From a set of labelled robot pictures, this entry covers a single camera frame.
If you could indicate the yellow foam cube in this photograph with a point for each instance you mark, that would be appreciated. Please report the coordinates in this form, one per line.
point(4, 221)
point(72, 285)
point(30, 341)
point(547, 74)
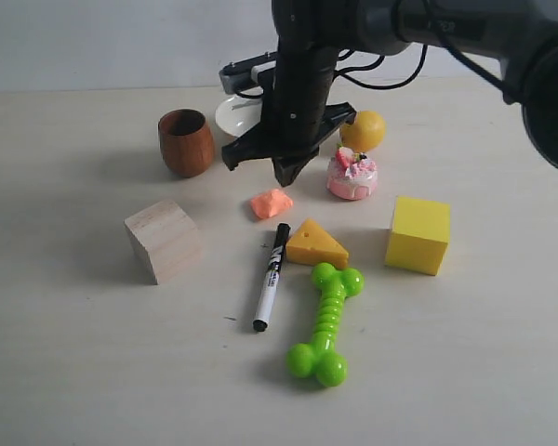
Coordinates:
point(419, 235)

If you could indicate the orange lump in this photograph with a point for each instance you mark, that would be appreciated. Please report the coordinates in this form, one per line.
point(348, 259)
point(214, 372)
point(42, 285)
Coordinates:
point(270, 203)

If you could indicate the brown wooden cup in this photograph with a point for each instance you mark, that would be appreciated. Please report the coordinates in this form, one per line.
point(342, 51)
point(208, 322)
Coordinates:
point(186, 142)

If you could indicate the yellow toy cheese wedge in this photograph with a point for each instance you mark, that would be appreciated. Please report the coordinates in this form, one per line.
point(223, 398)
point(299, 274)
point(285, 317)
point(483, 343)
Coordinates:
point(311, 244)

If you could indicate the green toy bone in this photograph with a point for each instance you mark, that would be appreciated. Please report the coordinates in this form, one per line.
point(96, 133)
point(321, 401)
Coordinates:
point(318, 358)

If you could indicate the black white marker pen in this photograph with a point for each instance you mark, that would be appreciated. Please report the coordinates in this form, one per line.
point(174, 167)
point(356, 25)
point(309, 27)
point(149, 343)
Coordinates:
point(271, 279)

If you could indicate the yellow lemon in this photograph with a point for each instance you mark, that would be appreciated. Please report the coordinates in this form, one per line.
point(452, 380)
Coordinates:
point(365, 133)

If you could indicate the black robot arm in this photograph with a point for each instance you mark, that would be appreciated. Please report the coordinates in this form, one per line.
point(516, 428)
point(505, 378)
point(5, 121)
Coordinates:
point(513, 45)

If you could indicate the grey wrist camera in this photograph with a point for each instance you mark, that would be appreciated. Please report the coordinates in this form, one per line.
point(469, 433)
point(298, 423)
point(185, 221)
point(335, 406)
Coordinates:
point(243, 75)

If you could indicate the light wooden cube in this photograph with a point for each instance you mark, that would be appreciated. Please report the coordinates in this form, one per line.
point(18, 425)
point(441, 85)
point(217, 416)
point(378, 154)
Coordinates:
point(164, 238)

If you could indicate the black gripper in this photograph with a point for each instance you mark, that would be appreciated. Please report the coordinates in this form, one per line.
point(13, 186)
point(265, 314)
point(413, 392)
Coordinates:
point(295, 118)

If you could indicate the pink toy cake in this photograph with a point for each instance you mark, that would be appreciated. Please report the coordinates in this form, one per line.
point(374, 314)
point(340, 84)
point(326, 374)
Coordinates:
point(351, 175)

